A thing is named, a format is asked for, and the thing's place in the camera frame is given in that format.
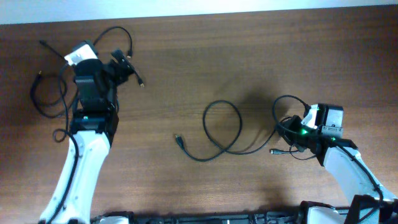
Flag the short black USB cable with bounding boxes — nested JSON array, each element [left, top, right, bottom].
[[92, 26, 146, 88]]

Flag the thin black micro USB cable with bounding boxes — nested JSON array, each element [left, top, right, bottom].
[[29, 39, 78, 119]]

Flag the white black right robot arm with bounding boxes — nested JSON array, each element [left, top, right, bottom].
[[275, 103, 397, 223]]

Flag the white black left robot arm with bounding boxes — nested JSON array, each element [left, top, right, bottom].
[[39, 49, 136, 223]]

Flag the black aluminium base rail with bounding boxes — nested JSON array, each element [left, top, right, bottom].
[[90, 201, 349, 224]]

